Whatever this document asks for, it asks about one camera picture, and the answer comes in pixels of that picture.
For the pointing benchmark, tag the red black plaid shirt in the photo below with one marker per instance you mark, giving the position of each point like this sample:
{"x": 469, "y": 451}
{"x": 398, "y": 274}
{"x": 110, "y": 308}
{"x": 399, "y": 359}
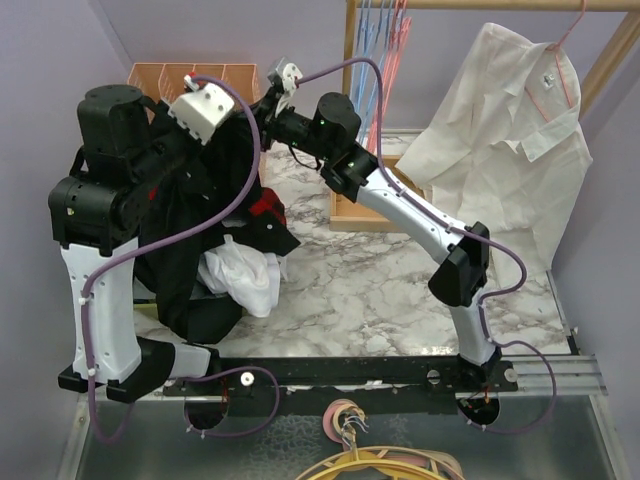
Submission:
{"x": 198, "y": 208}

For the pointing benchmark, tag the pink hanger bundle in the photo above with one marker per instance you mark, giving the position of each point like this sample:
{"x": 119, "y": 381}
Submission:
{"x": 398, "y": 36}

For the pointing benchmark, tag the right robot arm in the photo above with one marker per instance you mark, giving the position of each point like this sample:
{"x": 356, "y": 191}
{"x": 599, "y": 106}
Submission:
{"x": 461, "y": 251}

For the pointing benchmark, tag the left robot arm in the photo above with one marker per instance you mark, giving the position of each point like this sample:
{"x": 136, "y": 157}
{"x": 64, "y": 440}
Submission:
{"x": 130, "y": 144}

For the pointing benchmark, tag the pink hanger holding shirt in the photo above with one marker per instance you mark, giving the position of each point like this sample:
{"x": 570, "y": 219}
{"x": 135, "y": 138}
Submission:
{"x": 566, "y": 73}

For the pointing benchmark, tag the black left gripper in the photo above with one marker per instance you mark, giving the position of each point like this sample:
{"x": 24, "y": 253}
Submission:
{"x": 194, "y": 145}

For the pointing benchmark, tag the peach file organizer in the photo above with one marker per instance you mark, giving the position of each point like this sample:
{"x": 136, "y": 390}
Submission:
{"x": 165, "y": 80}

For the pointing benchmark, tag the black mounting rail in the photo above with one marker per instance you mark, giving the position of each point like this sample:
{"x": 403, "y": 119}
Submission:
{"x": 379, "y": 385}

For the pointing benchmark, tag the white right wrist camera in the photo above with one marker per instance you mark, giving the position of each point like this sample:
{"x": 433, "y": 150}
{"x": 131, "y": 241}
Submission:
{"x": 283, "y": 74}

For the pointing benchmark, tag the pink hanger pile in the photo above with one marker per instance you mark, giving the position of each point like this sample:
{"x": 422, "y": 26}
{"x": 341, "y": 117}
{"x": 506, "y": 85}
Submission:
{"x": 343, "y": 418}

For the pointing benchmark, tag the wooden clothes rack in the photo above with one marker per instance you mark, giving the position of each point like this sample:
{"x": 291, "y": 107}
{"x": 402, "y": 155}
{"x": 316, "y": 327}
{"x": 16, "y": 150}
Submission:
{"x": 392, "y": 207}

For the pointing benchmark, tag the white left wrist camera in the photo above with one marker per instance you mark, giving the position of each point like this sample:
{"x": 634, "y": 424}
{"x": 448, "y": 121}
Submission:
{"x": 201, "y": 109}

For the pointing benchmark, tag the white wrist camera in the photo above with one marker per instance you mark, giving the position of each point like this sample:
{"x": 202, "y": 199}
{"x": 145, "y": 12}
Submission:
{"x": 201, "y": 109}
{"x": 283, "y": 74}

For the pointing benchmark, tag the white crumpled shirt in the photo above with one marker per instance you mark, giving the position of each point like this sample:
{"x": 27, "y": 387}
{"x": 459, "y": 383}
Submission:
{"x": 251, "y": 278}

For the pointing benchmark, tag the yellow hanger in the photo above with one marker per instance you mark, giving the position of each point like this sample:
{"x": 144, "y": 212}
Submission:
{"x": 370, "y": 462}

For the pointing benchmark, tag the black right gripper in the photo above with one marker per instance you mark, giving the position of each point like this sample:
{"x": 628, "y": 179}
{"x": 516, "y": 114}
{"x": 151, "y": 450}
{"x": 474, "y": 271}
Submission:
{"x": 268, "y": 120}

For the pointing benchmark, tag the white hanging shirt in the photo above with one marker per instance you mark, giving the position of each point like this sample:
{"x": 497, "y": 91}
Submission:
{"x": 503, "y": 147}

